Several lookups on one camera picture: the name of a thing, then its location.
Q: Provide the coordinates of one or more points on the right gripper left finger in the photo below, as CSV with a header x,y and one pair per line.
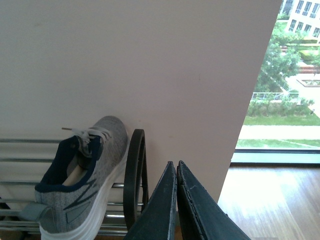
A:
x,y
158,219

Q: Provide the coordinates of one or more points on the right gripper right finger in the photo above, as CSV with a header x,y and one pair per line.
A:
x,y
200,216

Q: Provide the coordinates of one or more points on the grey sneaker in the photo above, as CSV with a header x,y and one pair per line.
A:
x,y
74,190

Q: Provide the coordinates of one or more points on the black metal shoe rack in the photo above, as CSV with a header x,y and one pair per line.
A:
x,y
119,216

